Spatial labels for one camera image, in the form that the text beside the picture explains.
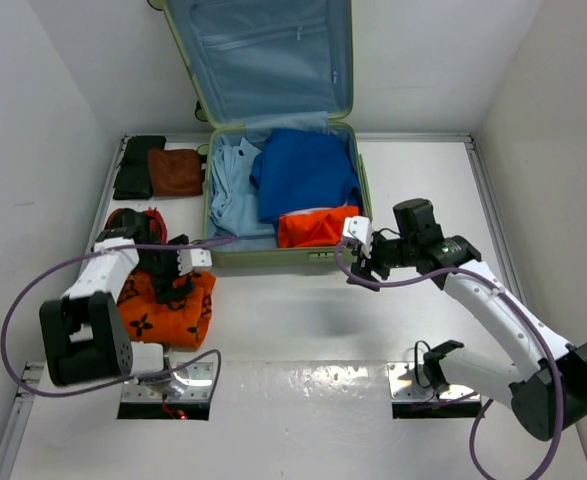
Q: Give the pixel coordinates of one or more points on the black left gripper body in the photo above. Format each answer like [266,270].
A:
[161,266]

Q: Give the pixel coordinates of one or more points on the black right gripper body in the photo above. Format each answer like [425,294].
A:
[385,254]

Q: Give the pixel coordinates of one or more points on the red black headphones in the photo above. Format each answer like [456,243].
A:
[148,226]

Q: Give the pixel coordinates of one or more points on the orange black patterned towel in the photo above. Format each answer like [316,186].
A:
[180,323]

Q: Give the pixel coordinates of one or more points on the plain orange shirt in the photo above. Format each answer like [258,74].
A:
[317,228]

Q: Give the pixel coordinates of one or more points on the black pouch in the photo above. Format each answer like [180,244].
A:
[133,180]

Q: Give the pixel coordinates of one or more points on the brown towel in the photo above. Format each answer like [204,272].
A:
[175,173]

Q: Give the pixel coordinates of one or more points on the light blue trousers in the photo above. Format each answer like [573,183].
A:
[234,200]

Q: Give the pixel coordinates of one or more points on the royal blue shirt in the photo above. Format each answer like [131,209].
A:
[300,170]

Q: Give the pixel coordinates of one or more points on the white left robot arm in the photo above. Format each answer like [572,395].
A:
[84,335]

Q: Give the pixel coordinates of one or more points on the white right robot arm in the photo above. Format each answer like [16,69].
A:
[545,382]

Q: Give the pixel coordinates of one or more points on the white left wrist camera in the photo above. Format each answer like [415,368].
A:
[194,260]

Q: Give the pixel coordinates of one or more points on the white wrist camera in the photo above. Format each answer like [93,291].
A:
[358,231]
[194,260]

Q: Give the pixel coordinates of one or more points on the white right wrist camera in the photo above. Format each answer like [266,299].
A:
[358,231]

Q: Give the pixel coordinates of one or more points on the right aluminium table rail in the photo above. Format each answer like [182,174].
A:
[493,216]

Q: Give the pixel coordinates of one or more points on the aluminium table rail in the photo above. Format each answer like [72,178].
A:
[14,431]
[493,216]

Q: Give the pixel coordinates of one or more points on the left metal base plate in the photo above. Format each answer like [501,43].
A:
[190,385]

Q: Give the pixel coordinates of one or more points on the metal base plate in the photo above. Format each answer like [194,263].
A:
[190,385]
[405,389]

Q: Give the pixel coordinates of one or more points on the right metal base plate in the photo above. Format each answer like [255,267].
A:
[405,389]

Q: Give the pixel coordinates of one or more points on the left aluminium table rail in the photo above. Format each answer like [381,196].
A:
[14,431]

